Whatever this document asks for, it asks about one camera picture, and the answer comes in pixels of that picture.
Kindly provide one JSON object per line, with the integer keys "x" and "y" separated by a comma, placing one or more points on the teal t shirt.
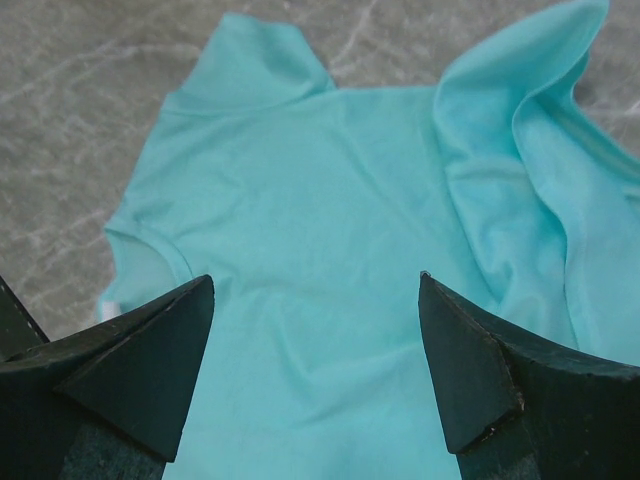
{"x": 314, "y": 208}

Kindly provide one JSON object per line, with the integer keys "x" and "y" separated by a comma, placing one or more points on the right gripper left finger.
{"x": 108, "y": 402}

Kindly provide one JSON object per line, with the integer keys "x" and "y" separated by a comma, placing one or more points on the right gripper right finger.
{"x": 514, "y": 405}

